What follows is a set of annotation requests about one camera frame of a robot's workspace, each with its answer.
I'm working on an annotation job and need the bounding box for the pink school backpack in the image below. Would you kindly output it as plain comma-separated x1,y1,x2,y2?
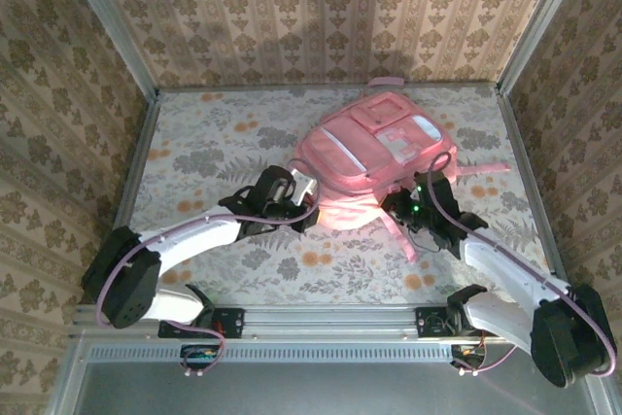
296,77,509,263

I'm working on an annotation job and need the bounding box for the floral table cloth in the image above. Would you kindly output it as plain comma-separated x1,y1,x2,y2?
109,84,560,307

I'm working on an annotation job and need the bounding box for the black connector box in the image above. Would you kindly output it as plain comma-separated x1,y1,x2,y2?
179,343,219,371
449,343,487,371

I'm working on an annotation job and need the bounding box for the grey metal panel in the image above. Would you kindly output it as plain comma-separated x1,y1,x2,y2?
80,361,602,415

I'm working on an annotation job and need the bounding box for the aluminium frame cross rail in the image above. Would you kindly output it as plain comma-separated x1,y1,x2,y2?
72,302,597,341

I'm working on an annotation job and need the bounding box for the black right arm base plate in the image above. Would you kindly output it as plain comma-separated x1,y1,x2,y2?
415,306,492,338

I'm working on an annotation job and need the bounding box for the aluminium frame side rail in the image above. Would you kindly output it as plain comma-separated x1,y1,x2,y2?
80,88,161,307
495,86,577,304

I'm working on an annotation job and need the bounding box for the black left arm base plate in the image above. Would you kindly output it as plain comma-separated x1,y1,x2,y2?
157,307,244,340

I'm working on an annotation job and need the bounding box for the grey slotted cable duct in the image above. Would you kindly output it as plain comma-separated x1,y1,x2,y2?
89,345,456,363

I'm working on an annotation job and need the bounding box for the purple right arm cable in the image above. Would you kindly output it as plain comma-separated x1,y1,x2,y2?
427,152,616,380

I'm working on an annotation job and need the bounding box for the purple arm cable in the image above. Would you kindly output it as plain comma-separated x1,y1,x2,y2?
95,159,322,377
427,152,616,380

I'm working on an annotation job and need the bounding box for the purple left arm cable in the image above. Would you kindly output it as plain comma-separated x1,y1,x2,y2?
95,159,322,377

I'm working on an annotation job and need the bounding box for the aluminium frame corner post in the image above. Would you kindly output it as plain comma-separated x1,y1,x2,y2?
53,0,162,101
496,0,593,98

